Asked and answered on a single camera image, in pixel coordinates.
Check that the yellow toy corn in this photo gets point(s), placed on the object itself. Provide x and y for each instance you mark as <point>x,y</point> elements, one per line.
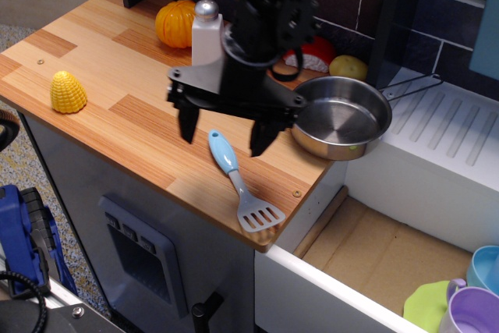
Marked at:
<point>67,94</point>

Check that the orange toy pumpkin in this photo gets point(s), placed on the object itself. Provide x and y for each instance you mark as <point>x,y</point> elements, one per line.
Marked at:
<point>173,23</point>

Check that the purple cup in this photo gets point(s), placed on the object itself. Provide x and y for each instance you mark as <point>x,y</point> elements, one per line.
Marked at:
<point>470,309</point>

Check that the green plate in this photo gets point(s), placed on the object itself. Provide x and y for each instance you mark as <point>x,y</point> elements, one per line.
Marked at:
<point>427,305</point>

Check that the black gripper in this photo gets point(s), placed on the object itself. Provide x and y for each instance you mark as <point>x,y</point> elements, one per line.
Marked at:
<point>236,86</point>

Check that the grey toy oven door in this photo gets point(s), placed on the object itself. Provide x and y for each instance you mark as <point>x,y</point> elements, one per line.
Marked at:
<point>152,280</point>

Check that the blue clamp device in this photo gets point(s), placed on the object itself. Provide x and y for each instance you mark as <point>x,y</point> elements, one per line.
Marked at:
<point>30,239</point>

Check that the teal object at right edge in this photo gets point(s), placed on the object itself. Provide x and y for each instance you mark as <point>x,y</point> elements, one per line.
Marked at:
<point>485,53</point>

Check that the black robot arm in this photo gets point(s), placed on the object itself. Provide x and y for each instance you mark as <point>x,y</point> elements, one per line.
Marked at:
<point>267,29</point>

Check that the red and white toy cheese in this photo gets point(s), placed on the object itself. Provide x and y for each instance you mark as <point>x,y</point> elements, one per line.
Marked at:
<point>316,56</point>

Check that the black oven handle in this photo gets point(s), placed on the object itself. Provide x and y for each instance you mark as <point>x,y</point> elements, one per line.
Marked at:
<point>202,313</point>

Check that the blue and grey spatula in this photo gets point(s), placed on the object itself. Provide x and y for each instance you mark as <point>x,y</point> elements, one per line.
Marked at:
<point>253,214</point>

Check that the light blue cup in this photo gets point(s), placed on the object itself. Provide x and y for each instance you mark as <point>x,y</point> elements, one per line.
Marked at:
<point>483,269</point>

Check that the stainless steel pan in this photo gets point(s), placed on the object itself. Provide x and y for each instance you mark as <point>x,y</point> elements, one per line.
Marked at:
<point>344,117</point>

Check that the white salt shaker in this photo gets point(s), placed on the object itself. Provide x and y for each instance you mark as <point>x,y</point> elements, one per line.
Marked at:
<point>207,29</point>

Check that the white toy sink basin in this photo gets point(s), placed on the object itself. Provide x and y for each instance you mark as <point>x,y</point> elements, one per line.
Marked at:
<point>409,212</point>

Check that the yellow toy potato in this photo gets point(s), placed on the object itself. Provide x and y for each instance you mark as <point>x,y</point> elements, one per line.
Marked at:
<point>348,66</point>

